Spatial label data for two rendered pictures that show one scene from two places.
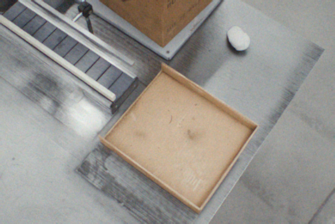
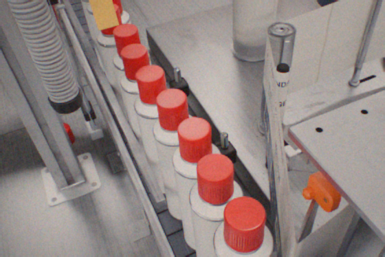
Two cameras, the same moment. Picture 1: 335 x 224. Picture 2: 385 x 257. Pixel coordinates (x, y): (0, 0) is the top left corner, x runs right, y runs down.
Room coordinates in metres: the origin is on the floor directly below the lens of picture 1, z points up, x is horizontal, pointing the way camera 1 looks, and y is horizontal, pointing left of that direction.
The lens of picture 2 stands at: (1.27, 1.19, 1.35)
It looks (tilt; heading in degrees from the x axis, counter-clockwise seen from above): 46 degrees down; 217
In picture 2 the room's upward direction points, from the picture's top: 5 degrees counter-clockwise
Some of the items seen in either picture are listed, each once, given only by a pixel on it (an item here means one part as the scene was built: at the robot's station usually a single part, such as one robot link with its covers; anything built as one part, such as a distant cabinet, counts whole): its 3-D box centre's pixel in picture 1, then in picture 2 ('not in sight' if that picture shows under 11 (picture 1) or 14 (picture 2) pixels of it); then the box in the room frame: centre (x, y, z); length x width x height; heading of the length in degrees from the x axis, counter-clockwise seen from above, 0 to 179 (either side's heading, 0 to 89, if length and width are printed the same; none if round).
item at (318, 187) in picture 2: not in sight; (319, 193); (1.07, 1.16, 1.08); 0.03 x 0.02 x 0.02; 57
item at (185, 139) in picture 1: (179, 133); not in sight; (0.37, -0.03, 0.85); 0.30 x 0.26 x 0.04; 57
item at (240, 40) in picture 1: (238, 37); not in sight; (0.67, -0.18, 0.85); 0.08 x 0.07 x 0.04; 171
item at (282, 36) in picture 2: not in sight; (276, 84); (0.83, 1.03, 0.97); 0.05 x 0.05 x 0.19
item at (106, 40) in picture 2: not in sight; (121, 66); (0.91, 0.79, 0.98); 0.05 x 0.05 x 0.20
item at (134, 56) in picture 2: not in sight; (146, 111); (0.98, 0.90, 0.98); 0.05 x 0.05 x 0.20
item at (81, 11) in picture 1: (82, 24); not in sight; (0.63, 0.24, 0.91); 0.07 x 0.03 x 0.16; 147
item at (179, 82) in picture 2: not in sight; (179, 94); (0.84, 0.85, 0.89); 0.03 x 0.03 x 0.12; 57
